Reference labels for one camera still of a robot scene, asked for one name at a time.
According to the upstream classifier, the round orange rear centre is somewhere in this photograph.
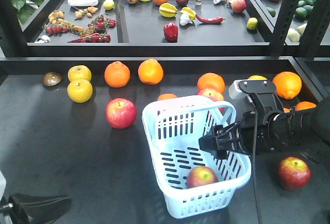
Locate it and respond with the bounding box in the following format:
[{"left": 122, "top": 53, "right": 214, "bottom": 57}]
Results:
[{"left": 138, "top": 58, "right": 164, "bottom": 85}]

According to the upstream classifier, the orange with knob top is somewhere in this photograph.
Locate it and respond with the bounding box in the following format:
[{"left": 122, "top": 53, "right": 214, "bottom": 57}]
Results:
[{"left": 104, "top": 61, "right": 130, "bottom": 88}]

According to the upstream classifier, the yellow brown pear fruit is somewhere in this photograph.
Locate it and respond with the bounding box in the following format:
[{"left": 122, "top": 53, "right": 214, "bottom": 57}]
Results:
[{"left": 248, "top": 75, "right": 267, "bottom": 80}]

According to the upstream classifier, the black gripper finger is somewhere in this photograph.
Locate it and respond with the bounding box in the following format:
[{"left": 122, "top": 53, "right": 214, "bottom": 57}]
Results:
[
  {"left": 212, "top": 122, "right": 240, "bottom": 138},
  {"left": 199, "top": 136, "right": 228, "bottom": 160},
  {"left": 9, "top": 194, "right": 72, "bottom": 223}
]

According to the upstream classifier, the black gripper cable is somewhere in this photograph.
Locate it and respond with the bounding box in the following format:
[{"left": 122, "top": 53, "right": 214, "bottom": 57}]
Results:
[{"left": 251, "top": 109, "right": 263, "bottom": 224}]

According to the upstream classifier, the red bell pepper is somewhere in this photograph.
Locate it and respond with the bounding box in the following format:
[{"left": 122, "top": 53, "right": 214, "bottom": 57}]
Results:
[{"left": 163, "top": 22, "right": 178, "bottom": 42}]

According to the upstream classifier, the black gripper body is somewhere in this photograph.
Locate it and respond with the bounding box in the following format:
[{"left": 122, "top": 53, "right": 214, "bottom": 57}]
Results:
[{"left": 227, "top": 111, "right": 273, "bottom": 156}]

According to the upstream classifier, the red apple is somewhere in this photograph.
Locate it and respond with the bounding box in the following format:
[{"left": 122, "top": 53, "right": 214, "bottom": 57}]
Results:
[
  {"left": 278, "top": 157, "right": 311, "bottom": 191},
  {"left": 106, "top": 98, "right": 137, "bottom": 129},
  {"left": 186, "top": 166, "right": 218, "bottom": 188}
]

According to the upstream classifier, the black wooden produce stand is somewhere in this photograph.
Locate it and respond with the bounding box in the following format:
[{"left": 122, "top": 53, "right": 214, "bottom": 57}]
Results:
[{"left": 0, "top": 0, "right": 330, "bottom": 224}]

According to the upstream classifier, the yellow apple front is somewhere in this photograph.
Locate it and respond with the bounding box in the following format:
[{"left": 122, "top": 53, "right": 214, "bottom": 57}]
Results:
[{"left": 67, "top": 79, "right": 93, "bottom": 103}]

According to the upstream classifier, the light blue plastic basket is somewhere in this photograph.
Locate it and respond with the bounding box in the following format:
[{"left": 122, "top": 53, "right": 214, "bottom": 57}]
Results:
[{"left": 142, "top": 95, "right": 251, "bottom": 219}]

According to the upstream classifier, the yellow lemon upper tray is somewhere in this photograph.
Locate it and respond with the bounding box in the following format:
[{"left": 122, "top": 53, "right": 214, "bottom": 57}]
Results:
[{"left": 103, "top": 0, "right": 115, "bottom": 10}]

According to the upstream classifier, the small orange right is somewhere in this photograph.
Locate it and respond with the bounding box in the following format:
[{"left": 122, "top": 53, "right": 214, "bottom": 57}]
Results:
[{"left": 295, "top": 101, "right": 317, "bottom": 111}]

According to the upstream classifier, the red apple left edge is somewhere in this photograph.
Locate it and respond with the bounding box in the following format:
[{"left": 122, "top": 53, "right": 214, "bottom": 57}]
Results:
[{"left": 197, "top": 88, "right": 225, "bottom": 101}]

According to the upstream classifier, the small orange centre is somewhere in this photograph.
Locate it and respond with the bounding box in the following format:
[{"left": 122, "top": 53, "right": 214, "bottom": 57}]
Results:
[{"left": 157, "top": 93, "right": 178, "bottom": 101}]

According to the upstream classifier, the yellow apple rear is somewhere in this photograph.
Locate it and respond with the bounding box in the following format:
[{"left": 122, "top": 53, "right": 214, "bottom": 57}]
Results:
[{"left": 68, "top": 65, "right": 92, "bottom": 82}]

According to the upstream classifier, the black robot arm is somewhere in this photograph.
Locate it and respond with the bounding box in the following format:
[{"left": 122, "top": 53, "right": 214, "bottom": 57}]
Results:
[{"left": 6, "top": 99, "right": 329, "bottom": 223}]

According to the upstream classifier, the large orange fruit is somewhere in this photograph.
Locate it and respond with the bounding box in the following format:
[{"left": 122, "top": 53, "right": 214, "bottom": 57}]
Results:
[{"left": 272, "top": 72, "right": 302, "bottom": 100}]

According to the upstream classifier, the white garlic bulb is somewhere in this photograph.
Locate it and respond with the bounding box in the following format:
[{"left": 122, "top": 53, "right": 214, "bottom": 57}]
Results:
[{"left": 179, "top": 13, "right": 193, "bottom": 26}]

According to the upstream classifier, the red chili pepper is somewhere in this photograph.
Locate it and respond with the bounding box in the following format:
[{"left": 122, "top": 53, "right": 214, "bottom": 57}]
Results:
[{"left": 195, "top": 15, "right": 224, "bottom": 24}]

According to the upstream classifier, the big orange grapefruit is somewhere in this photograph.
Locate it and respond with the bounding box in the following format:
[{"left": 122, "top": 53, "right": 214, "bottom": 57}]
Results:
[{"left": 197, "top": 73, "right": 225, "bottom": 94}]

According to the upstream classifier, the yellow apple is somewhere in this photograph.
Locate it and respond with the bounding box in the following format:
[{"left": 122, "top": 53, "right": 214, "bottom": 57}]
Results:
[
  {"left": 67, "top": 79, "right": 93, "bottom": 103},
  {"left": 68, "top": 65, "right": 92, "bottom": 82}
]

